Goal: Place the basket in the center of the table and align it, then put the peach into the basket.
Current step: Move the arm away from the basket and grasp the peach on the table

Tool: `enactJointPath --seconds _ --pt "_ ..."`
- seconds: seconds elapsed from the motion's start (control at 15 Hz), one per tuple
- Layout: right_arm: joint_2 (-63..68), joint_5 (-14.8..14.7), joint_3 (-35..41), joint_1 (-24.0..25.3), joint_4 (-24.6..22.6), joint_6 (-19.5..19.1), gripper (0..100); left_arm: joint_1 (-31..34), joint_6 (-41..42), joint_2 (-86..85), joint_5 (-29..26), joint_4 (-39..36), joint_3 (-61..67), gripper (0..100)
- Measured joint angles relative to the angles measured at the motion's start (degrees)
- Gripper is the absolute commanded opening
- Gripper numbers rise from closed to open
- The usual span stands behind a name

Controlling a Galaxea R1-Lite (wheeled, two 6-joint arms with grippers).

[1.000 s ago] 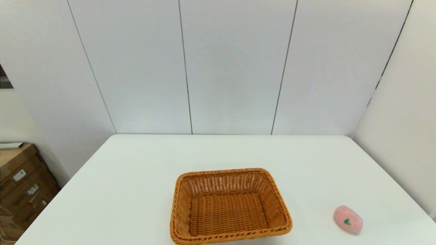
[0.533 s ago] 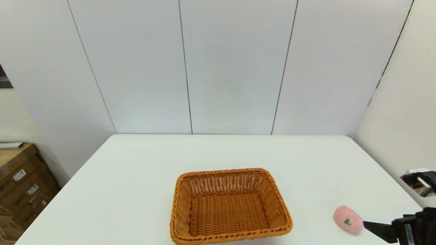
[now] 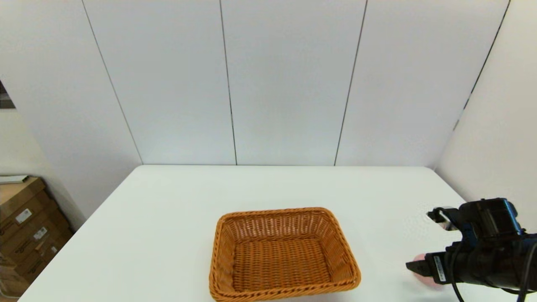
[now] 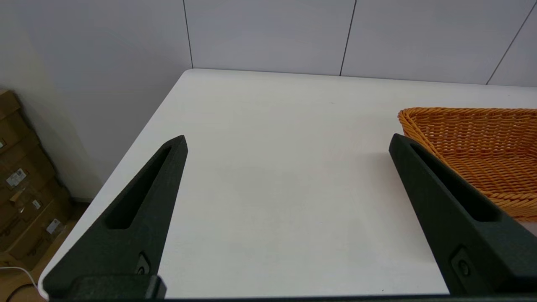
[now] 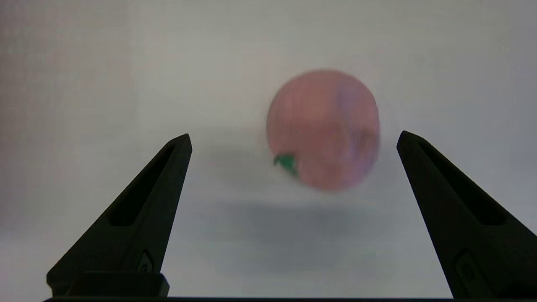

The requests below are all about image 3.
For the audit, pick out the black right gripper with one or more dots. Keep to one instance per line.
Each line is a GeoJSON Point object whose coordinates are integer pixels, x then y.
{"type": "Point", "coordinates": [474, 266]}

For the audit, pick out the pink peach with green leaf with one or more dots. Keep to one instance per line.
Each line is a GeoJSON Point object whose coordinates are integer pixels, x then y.
{"type": "Point", "coordinates": [421, 278]}

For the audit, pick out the orange woven wicker basket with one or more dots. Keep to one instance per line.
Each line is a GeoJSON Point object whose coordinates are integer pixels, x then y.
{"type": "Point", "coordinates": [281, 256]}

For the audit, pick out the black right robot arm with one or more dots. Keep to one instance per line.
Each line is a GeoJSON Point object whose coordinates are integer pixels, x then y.
{"type": "Point", "coordinates": [524, 264]}

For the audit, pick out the brown cardboard box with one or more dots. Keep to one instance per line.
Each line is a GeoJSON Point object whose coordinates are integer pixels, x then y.
{"type": "Point", "coordinates": [25, 222]}
{"type": "Point", "coordinates": [12, 283]}
{"type": "Point", "coordinates": [31, 245]}
{"type": "Point", "coordinates": [16, 193]}

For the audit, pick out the white flat board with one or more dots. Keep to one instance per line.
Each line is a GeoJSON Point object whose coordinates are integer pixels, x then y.
{"type": "Point", "coordinates": [12, 179]}

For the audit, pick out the black blue wrist camera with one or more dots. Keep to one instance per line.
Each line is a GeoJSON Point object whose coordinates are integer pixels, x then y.
{"type": "Point", "coordinates": [491, 218]}

